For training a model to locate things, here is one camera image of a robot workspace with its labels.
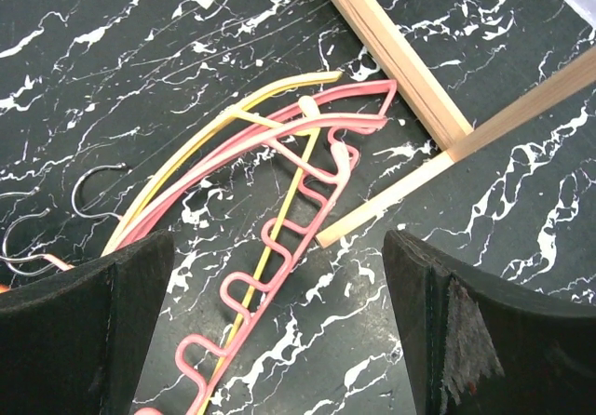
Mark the yellow wavy wire hanger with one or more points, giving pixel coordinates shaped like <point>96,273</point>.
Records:
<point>245,320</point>

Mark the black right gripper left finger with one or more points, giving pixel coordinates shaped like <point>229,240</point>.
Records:
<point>76,342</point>

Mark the pink wavy wire hanger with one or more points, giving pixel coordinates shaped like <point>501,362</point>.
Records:
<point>308,106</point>

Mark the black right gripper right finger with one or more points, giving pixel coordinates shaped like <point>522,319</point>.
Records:
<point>475,343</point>

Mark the wooden clothes rack frame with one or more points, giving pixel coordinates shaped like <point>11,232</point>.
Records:
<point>435,109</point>

